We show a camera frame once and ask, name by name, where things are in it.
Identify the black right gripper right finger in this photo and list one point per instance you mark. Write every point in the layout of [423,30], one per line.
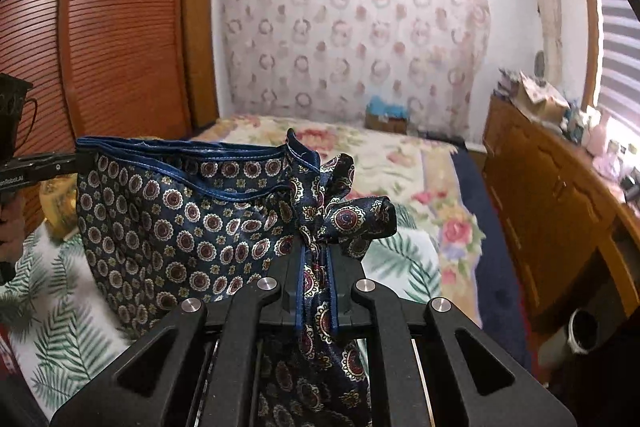
[347,272]

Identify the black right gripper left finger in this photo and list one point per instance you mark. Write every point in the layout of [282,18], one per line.
[289,273]

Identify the navy patterned silk garment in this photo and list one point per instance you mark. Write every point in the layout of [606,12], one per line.
[163,221]

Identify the person's left hand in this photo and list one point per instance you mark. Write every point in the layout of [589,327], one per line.
[12,229]

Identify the gold patterned cushion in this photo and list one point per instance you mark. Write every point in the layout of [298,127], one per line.
[58,203]

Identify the floral bed quilt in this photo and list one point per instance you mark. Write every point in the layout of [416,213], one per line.
[449,240]

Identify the wooden louvered wardrobe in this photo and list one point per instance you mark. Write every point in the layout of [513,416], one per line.
[115,67]

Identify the cardboard box with blue cloth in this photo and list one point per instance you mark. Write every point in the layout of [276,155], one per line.
[386,117]

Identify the long wooden cabinet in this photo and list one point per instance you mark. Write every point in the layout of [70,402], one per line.
[563,224]

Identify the open cardboard box on cabinet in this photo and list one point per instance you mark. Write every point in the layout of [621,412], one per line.
[540,99]

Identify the pink vase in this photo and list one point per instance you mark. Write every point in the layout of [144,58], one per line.
[598,138]

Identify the black gripper on cabinet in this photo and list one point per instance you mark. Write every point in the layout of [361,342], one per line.
[630,185]

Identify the zebra window blind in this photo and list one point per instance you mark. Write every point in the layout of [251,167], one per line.
[617,84]

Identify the patterned wall curtain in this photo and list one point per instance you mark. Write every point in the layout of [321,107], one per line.
[326,60]

